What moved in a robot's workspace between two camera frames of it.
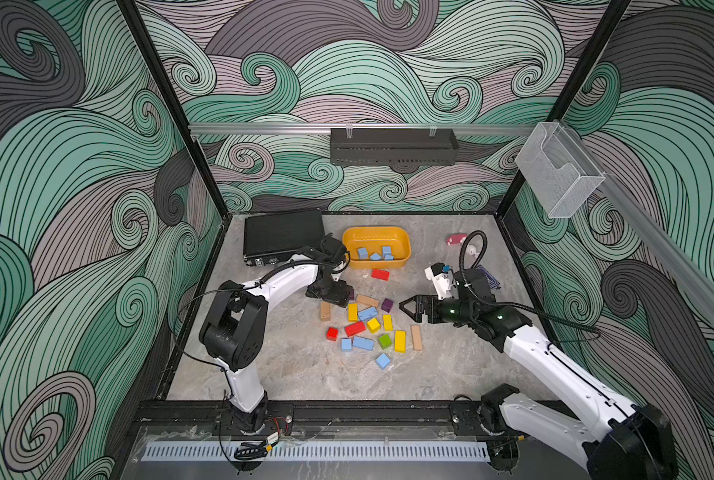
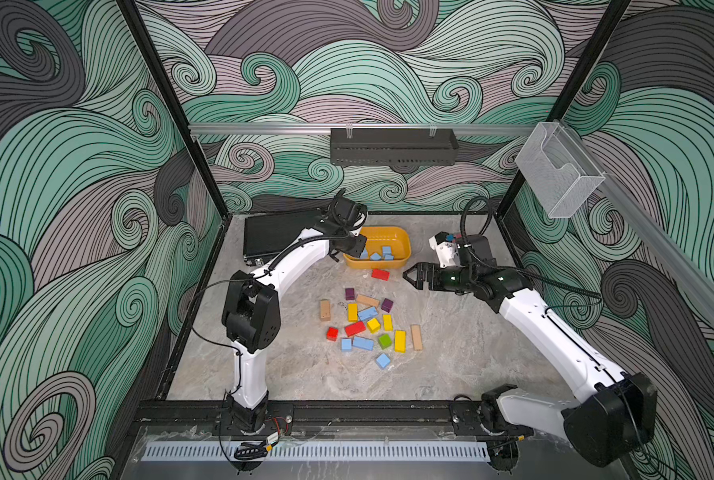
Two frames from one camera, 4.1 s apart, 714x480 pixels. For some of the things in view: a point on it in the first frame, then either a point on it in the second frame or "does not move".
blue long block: (363, 343) does not move
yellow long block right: (400, 341) does not move
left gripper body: (335, 293) to (353, 246)
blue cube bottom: (383, 361) does not move
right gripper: (422, 301) to (431, 270)
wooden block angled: (367, 300) does not move
